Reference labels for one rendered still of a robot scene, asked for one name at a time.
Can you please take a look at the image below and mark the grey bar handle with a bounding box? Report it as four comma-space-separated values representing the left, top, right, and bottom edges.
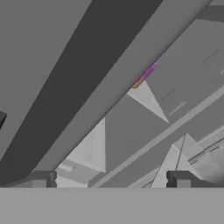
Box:
188, 137, 224, 166

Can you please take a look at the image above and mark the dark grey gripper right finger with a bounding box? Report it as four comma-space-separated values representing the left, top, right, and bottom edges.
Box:
165, 170, 221, 189

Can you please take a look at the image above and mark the purple and orange object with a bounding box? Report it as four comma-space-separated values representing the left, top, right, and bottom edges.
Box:
130, 62, 158, 89

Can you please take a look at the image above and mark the grey counter slab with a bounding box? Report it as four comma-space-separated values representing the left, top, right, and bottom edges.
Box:
0, 0, 214, 187

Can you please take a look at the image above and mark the grey drawer front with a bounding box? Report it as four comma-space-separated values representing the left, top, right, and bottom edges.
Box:
186, 125, 224, 187

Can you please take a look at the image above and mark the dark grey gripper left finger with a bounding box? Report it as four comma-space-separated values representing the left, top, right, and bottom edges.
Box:
8, 170, 58, 189

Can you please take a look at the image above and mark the grey cupboard front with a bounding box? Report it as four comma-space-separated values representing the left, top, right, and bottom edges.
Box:
105, 18, 224, 176

